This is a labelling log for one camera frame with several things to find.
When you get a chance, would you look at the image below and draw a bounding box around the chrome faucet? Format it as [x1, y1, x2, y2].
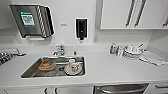
[52, 44, 66, 57]

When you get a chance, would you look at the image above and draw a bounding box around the blue dish soap bottle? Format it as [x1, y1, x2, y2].
[109, 43, 118, 56]

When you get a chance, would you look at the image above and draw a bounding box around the small white container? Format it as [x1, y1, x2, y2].
[116, 45, 124, 57]

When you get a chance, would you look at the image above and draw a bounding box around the bowl with orange food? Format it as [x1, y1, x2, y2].
[38, 59, 56, 72]

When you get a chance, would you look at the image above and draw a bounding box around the stack of white dishes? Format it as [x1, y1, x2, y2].
[122, 43, 146, 61]

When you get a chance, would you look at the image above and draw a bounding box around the stainless steel sink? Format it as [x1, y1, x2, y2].
[20, 55, 87, 79]

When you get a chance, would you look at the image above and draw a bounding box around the steel paper towel dispenser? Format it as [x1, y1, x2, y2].
[9, 3, 56, 41]

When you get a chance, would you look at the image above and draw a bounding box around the small dark utensil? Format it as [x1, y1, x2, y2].
[14, 51, 26, 56]

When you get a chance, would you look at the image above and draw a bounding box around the white base cabinet with doors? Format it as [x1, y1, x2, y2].
[0, 85, 94, 94]

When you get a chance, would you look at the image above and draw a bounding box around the white drawer cabinet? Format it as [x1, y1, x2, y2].
[146, 82, 168, 94]

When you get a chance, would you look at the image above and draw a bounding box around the white wall outlet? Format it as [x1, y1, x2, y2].
[93, 35, 99, 44]

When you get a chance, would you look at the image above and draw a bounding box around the black wall soap dispenser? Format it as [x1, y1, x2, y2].
[74, 17, 89, 42]

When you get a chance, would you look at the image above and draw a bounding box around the small wall label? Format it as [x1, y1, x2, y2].
[59, 22, 68, 27]

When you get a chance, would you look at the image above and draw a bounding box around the white three-door wall cabinet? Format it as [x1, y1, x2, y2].
[95, 0, 168, 30]

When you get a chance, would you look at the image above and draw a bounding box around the black base cabinet door handle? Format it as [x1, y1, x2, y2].
[44, 87, 49, 94]
[53, 87, 58, 94]

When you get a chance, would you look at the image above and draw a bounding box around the black wall cabinet handle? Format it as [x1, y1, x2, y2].
[133, 0, 147, 28]
[125, 0, 137, 28]
[161, 13, 168, 28]

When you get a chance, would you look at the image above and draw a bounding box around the black drawer handle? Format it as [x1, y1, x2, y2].
[154, 84, 168, 90]

